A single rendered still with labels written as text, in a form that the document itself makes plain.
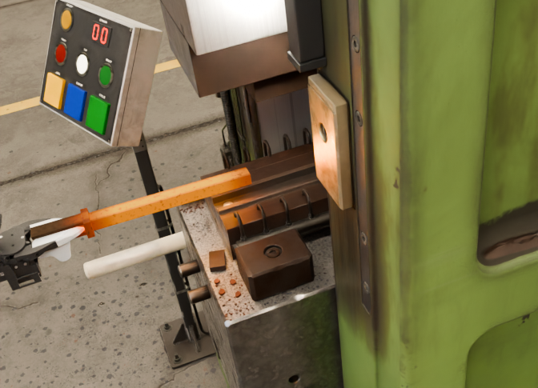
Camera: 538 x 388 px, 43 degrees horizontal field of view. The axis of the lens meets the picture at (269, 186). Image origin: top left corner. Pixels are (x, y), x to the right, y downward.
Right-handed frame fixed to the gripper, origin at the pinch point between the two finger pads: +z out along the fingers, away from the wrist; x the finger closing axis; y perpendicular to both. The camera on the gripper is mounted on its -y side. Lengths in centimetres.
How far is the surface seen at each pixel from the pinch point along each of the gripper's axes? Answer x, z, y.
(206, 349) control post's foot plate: -51, 18, 105
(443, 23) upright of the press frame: 47, 45, -45
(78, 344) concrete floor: -73, -23, 105
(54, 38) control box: -69, 5, -6
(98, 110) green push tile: -43.5, 9.8, 3.1
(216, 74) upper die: 7.3, 29.2, -24.9
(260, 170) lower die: -6.9, 36.7, 6.7
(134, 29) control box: -43, 23, -14
